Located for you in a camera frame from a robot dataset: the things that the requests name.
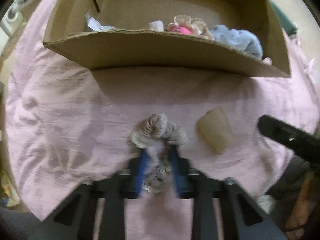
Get cream lace scrunchie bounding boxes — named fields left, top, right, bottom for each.
left=165, top=15, right=215, bottom=41

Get person's right hand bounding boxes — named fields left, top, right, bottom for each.
left=285, top=174, right=319, bottom=239

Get pink bed cover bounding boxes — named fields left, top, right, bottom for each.
left=4, top=0, right=320, bottom=240

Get light blue fluffy cloth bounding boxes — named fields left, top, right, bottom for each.
left=210, top=25, right=263, bottom=60

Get teal headboard cushion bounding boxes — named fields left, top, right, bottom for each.
left=270, top=1, right=297, bottom=36

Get open cardboard box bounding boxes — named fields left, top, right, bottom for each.
left=43, top=0, right=291, bottom=77

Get pink rubber duck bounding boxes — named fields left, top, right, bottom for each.
left=167, top=25, right=193, bottom=35

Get clear plastic bag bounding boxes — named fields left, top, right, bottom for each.
left=85, top=13, right=116, bottom=32

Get white washing machine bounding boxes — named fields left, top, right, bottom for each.
left=3, top=3, right=24, bottom=33

